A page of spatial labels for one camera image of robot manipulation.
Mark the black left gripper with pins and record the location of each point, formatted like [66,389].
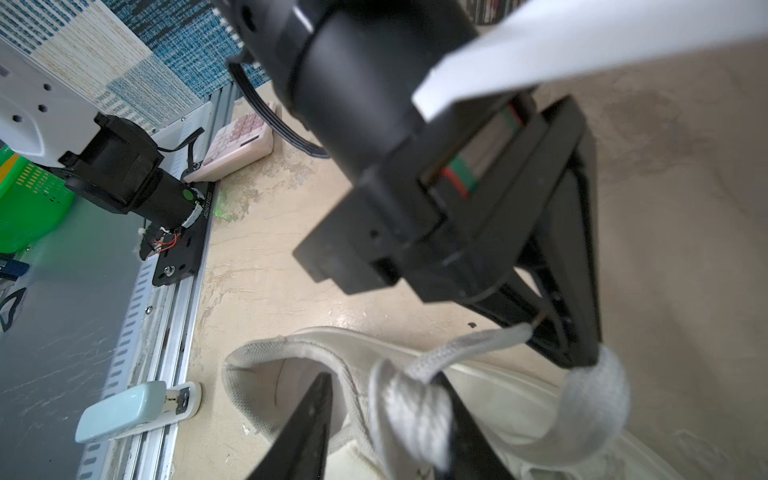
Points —
[486,206]

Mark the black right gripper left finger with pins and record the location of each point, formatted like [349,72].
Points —
[300,451]

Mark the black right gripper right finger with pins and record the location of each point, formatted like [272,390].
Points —
[471,456]

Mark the white canvas sneaker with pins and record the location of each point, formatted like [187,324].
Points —
[266,379]

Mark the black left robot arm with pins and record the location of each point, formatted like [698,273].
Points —
[333,78]

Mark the pink white flat device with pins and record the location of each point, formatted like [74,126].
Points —
[234,147]

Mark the green plastic basket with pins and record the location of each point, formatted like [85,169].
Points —
[33,202]

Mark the light blue handle bar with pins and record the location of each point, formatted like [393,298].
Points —
[145,407]

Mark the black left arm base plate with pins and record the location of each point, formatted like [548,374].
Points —
[184,259]

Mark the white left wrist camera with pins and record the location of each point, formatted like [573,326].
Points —
[552,40]

